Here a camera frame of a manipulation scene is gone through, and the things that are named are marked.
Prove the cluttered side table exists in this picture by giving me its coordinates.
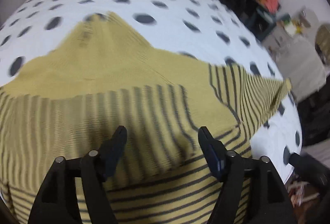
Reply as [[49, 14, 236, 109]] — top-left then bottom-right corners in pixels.
[[261, 7, 327, 102]]

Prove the yellow grey striped knit sweater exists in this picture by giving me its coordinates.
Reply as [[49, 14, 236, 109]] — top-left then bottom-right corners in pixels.
[[1, 13, 291, 223]]

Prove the white polka dot bed cover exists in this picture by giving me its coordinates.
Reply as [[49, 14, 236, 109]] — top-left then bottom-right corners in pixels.
[[0, 0, 303, 184]]

